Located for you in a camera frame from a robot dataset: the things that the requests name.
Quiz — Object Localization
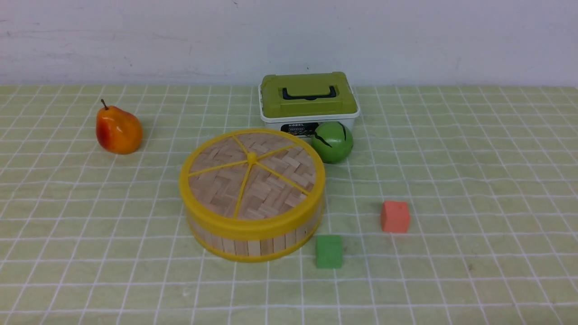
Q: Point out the yellow woven bamboo steamer lid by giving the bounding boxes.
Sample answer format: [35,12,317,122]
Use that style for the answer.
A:
[179,128,326,241]

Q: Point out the green foam cube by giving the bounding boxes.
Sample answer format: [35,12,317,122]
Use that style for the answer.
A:
[316,235,343,269]

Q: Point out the bamboo steamer base yellow rim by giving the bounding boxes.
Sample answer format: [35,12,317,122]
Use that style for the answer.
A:
[186,203,326,263]

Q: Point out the green lidded white storage box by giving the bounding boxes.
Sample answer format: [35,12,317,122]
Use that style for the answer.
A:
[257,71,360,137]

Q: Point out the green checkered tablecloth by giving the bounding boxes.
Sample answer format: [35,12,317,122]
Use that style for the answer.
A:
[0,85,578,325]

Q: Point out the green ball with black stripes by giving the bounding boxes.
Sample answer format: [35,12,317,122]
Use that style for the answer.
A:
[310,121,354,164]

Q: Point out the orange red toy pear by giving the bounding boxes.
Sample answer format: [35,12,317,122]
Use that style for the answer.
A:
[95,99,143,154]

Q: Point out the orange foam cube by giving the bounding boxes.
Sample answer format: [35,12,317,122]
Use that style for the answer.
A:
[381,201,411,234]

